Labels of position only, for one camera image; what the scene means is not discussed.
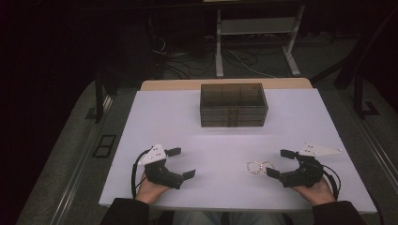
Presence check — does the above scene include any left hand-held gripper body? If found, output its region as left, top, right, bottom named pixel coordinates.
left=136, top=143, right=185, bottom=190

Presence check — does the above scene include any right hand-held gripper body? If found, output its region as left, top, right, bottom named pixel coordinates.
left=277, top=142, right=344, bottom=189

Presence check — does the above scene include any smoky clear drawer box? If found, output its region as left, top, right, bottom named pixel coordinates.
left=199, top=82, right=269, bottom=128

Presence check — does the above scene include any person's left hand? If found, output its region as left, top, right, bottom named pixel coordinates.
left=134, top=172, right=172, bottom=205

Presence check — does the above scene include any person's right hand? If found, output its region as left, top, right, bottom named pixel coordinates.
left=292, top=177, right=336, bottom=207

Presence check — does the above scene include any white board table cover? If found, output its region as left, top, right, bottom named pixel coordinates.
left=98, top=88, right=378, bottom=215

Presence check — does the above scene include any black metal stand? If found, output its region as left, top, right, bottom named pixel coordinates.
left=84, top=69, right=121, bottom=124
left=309, top=8, right=398, bottom=120

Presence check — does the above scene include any white metal stand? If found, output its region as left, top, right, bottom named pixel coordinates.
left=215, top=4, right=306, bottom=79

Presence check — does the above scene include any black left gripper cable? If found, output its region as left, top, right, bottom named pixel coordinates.
left=130, top=149, right=153, bottom=200

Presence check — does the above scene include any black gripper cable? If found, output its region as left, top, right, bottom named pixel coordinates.
left=322, top=163, right=343, bottom=202
left=130, top=149, right=153, bottom=200

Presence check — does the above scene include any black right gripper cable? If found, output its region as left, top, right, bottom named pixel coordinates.
left=322, top=163, right=343, bottom=202

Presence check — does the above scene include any metal floor rail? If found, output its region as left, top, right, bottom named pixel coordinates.
left=351, top=107, right=398, bottom=190
left=50, top=93, right=115, bottom=225

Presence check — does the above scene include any bundle of black floor cables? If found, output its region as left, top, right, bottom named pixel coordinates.
left=149, top=36, right=218, bottom=80

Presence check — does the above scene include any white floor cable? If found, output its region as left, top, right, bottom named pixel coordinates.
left=224, top=48, right=278, bottom=79

